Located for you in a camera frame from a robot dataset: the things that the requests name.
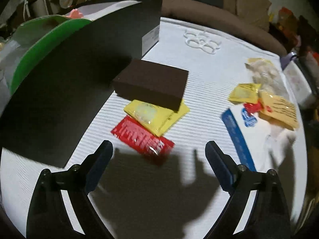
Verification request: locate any red snack packet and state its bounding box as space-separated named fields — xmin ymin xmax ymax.
xmin=111 ymin=116 xmax=175 ymax=157

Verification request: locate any white blue glove box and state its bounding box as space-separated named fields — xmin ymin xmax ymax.
xmin=221 ymin=104 xmax=296 ymax=172

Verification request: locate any clear bag yellow label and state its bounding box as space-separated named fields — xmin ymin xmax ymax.
xmin=246 ymin=58 xmax=299 ymax=130

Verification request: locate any brown sofa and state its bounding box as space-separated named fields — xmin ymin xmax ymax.
xmin=162 ymin=0 xmax=287 ymax=56

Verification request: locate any purple tape dispenser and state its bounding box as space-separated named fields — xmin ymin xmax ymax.
xmin=280 ymin=52 xmax=297 ymax=70

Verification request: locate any large black storage box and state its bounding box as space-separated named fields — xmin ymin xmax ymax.
xmin=1 ymin=0 xmax=162 ymax=168

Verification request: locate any white tissue box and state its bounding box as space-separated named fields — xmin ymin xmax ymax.
xmin=283 ymin=61 xmax=316 ymax=110

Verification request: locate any dark brown sponge block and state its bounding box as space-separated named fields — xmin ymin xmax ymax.
xmin=112 ymin=59 xmax=189 ymax=112

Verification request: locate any white plastic six-ring holder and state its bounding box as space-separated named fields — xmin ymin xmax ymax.
xmin=183 ymin=30 xmax=222 ymax=55

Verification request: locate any small yellow sachet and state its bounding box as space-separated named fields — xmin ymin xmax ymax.
xmin=228 ymin=83 xmax=262 ymax=104

